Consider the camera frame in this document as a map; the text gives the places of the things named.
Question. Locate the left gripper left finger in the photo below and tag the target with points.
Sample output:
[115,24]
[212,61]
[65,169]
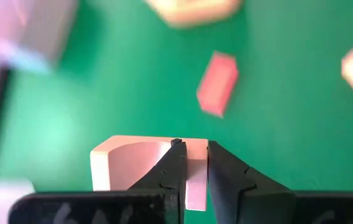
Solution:
[173,171]

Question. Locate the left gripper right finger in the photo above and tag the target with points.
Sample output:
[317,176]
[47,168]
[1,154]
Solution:
[229,186]

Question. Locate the red rectangular block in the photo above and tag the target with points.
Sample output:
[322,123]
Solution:
[218,84]

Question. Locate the green table mat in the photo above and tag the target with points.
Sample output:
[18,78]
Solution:
[288,140]

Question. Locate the yellow cube block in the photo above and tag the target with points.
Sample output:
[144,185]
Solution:
[192,11]

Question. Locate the natural wood arch block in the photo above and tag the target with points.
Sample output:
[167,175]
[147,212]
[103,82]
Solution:
[126,161]

